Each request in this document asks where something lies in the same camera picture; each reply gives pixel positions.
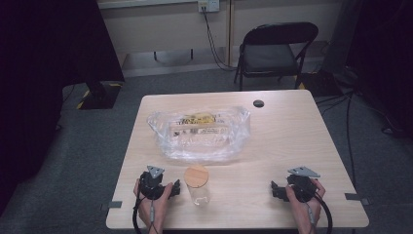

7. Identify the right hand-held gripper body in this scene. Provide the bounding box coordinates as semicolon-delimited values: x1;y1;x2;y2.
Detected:
285;166;321;203

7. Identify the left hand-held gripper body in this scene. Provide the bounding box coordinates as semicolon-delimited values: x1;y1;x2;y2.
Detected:
138;165;168;201

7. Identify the glass jar with wooden lid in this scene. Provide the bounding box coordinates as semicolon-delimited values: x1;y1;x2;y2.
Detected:
183;164;211;207

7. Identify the clear plastic bag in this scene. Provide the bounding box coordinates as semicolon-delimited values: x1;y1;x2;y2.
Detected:
146;105;252;164

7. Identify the person's left hand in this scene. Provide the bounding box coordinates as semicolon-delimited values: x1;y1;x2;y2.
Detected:
132;177;175;228

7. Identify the person's right hand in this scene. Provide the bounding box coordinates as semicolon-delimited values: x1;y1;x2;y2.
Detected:
284;177;326;229

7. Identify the grey tape strip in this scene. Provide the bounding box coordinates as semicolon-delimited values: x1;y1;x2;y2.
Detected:
344;192;374;207
99;200;124;212

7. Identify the yellow and white box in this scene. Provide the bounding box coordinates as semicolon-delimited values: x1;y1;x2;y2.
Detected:
169;111;229;140

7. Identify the black stand base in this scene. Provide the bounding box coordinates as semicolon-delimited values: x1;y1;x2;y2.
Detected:
76;80;124;111

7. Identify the black folding chair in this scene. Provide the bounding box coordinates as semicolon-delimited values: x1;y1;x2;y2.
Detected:
233;21;320;92

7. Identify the black curtain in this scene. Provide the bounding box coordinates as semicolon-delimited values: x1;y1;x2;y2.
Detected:
0;0;126;216
344;0;413;137

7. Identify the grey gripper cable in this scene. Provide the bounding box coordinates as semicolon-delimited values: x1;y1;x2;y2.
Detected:
306;202;317;234
148;198;161;234

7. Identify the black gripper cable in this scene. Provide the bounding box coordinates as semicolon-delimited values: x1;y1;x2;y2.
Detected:
131;186;144;234
312;192;334;234

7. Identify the black floor cable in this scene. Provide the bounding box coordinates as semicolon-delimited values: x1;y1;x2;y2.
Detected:
315;91;358;190

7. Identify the black power cable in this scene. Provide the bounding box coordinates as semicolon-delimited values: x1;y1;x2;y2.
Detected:
201;5;239;72

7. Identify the white wall outlet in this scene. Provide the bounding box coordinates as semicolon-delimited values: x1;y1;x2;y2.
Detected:
197;0;221;14

